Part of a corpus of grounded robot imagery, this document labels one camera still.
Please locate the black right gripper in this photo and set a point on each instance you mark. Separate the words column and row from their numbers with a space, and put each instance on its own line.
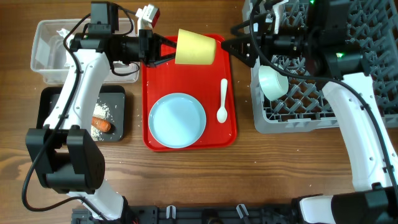
column 259, row 43

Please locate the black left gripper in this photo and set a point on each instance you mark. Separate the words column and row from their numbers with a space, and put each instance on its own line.
column 147, row 40

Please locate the yellow plastic cup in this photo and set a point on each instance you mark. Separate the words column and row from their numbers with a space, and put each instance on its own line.
column 194, row 49

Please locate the mint green bowl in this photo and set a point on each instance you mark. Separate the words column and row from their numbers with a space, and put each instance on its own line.
column 272, row 83

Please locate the white rice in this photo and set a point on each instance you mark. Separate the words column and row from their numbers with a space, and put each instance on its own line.
column 110, row 113

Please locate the white napkin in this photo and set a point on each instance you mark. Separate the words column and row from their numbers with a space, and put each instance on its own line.
column 63, row 33

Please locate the orange carrot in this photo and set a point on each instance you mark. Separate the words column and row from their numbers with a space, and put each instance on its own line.
column 101, row 124

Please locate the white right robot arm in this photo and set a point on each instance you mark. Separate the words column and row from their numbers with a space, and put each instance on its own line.
column 342, row 73

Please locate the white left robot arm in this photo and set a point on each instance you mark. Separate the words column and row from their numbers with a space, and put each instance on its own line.
column 64, row 156

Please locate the clear plastic waste bin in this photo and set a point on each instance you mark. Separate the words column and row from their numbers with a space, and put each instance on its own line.
column 48, row 53

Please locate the grey dishwasher rack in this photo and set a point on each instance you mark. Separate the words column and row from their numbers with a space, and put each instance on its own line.
column 373, row 26

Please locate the light blue plate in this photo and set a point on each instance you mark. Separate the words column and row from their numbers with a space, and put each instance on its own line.
column 177, row 120

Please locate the white plastic spoon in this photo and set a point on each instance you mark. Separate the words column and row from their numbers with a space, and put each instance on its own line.
column 222, row 113

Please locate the black tray bin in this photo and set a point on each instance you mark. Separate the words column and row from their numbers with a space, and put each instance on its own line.
column 112, row 94

